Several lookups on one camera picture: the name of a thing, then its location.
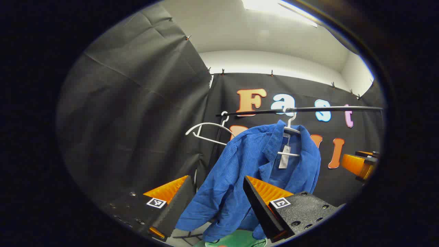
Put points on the row of small backdrop clips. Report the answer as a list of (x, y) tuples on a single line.
[(222, 71)]

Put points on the white paper hang tag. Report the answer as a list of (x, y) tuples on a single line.
[(284, 157)]

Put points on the black clothes rack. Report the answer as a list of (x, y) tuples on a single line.
[(325, 109)]

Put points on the white clothes hanger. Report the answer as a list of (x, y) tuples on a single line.
[(291, 129), (210, 124)]

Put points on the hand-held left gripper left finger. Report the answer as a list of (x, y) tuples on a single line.
[(176, 209)]

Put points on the plain black backdrop cloth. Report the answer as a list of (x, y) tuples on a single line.
[(137, 103)]

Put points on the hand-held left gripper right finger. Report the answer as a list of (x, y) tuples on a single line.
[(262, 212)]

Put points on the ceiling light panel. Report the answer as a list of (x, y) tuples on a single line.
[(260, 4)]

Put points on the green mesh laundry hamper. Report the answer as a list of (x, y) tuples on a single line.
[(236, 239)]

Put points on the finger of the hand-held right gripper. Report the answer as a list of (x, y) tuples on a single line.
[(368, 154), (356, 166)]

